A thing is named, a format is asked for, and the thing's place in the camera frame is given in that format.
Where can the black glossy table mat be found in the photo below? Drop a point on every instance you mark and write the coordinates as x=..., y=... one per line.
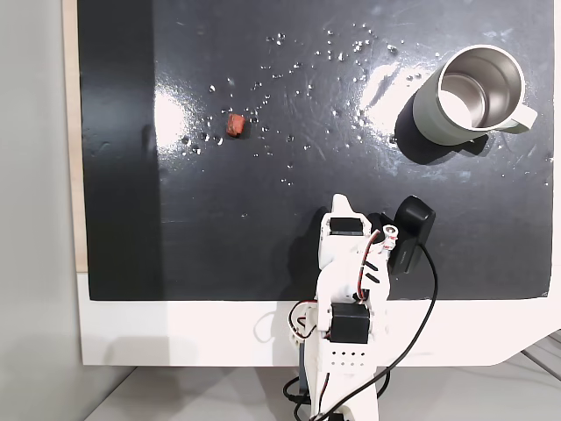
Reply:
x=219, y=241

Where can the small red cube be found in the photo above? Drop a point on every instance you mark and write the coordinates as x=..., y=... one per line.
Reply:
x=235, y=125

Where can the blue-grey base clamp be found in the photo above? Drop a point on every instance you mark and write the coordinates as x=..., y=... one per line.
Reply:
x=303, y=368

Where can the pale green steel-lined mug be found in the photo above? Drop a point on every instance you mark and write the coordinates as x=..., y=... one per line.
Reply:
x=431, y=118

